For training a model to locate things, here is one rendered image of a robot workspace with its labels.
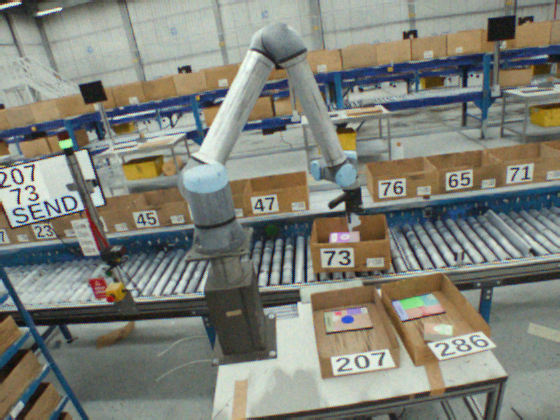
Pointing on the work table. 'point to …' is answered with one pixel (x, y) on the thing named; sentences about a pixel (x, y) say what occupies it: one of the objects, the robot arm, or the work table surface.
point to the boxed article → (437, 332)
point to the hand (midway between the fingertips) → (349, 228)
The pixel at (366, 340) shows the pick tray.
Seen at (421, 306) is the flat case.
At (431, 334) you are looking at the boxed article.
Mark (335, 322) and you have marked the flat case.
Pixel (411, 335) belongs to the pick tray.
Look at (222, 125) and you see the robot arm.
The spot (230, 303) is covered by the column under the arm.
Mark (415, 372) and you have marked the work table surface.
